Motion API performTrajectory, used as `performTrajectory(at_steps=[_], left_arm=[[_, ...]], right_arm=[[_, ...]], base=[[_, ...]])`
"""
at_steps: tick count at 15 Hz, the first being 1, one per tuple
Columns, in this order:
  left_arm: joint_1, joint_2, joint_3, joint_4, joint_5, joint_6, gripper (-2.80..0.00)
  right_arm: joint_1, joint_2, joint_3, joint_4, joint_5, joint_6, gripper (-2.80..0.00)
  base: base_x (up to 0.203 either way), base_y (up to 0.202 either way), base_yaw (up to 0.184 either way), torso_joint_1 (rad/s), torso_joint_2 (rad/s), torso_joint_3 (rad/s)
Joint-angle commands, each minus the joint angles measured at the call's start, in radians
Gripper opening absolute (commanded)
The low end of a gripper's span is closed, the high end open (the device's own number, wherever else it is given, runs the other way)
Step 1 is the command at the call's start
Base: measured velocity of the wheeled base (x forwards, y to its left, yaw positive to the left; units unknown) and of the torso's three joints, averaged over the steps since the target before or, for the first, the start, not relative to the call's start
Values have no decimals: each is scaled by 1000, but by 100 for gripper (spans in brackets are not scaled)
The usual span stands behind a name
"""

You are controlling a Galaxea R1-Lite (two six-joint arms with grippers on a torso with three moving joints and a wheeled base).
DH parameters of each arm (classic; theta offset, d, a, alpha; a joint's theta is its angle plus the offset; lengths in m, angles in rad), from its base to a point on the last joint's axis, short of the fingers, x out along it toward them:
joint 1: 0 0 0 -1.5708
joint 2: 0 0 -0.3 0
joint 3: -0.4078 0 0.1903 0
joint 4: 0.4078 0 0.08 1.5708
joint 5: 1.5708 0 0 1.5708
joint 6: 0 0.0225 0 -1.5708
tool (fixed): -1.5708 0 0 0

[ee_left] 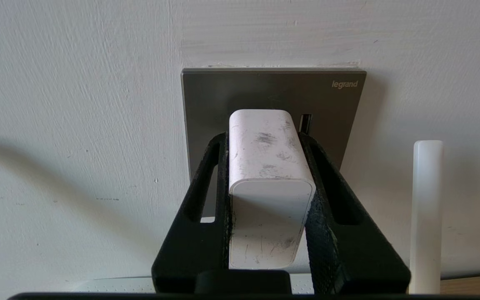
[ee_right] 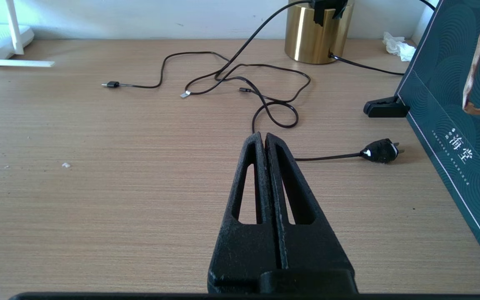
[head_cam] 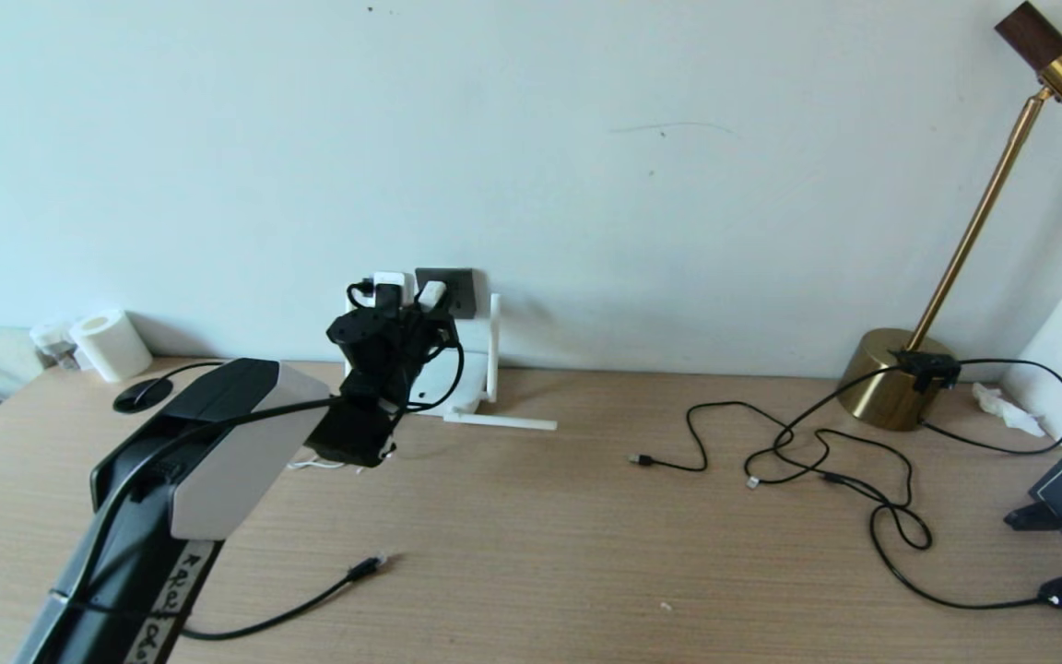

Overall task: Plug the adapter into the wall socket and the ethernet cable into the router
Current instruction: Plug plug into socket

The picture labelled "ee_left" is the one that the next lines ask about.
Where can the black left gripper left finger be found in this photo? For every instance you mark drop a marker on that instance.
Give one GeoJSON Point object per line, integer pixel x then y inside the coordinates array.
{"type": "Point", "coordinates": [190, 250]}

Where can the white power adapter block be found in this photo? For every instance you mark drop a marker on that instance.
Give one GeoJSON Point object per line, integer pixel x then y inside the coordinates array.
{"type": "Point", "coordinates": [269, 200]}

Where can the white wifi router with antennas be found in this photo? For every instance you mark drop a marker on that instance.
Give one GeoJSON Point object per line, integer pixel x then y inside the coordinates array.
{"type": "Point", "coordinates": [426, 208]}

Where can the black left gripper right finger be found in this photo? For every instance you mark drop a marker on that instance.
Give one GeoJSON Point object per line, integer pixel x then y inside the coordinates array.
{"type": "Point", "coordinates": [356, 258]}

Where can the grey wall power socket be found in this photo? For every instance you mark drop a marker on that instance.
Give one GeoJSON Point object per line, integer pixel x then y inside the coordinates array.
{"type": "Point", "coordinates": [273, 87]}

